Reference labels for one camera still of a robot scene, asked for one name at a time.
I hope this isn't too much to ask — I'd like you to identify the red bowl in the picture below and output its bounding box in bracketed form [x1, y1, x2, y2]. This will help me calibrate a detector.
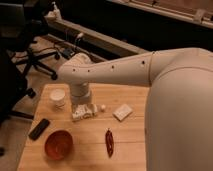
[44, 130, 73, 160]

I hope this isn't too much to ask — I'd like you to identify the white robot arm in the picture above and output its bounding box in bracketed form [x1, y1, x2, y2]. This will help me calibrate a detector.
[58, 48, 213, 171]

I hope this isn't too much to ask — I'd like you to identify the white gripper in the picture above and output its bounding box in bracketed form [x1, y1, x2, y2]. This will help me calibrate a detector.
[72, 104, 98, 121]

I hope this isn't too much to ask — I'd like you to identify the white rectangular block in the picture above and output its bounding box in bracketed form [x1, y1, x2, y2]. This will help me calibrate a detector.
[113, 104, 133, 122]

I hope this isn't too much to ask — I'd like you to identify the black remote control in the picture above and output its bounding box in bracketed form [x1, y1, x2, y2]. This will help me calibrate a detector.
[29, 119, 50, 140]

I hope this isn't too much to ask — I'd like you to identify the white ceramic cup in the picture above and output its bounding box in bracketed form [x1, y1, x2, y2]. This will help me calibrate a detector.
[50, 89, 66, 107]

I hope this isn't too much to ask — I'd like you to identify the white spray bottle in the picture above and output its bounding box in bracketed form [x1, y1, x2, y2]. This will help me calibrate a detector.
[47, 2, 62, 20]

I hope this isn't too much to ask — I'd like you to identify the black office chair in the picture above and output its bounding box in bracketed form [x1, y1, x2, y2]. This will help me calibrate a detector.
[0, 0, 60, 80]

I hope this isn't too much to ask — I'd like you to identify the red chili pepper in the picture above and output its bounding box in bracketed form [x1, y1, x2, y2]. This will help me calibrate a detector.
[105, 130, 114, 157]

